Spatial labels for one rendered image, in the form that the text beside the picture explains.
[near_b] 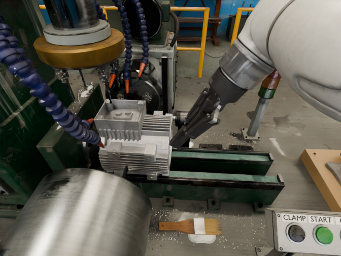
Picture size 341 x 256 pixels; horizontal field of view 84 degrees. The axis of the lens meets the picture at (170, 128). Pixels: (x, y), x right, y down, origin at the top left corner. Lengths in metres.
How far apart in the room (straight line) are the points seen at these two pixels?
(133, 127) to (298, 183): 0.68
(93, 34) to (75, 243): 0.35
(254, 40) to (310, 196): 0.68
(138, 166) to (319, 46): 0.47
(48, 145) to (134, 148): 0.20
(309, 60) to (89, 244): 0.35
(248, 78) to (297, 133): 0.81
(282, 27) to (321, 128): 1.02
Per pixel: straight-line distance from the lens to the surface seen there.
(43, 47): 0.45
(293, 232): 0.46
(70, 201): 0.36
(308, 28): 0.24
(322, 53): 0.21
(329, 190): 0.90
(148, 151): 0.51
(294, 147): 1.06
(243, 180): 0.68
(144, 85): 0.73
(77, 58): 0.41
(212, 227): 0.70
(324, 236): 0.49
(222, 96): 0.39
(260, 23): 0.34
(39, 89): 0.28
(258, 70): 0.37
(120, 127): 0.52
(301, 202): 0.87
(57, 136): 0.52
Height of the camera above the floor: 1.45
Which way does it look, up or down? 41 degrees down
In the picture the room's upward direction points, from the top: straight up
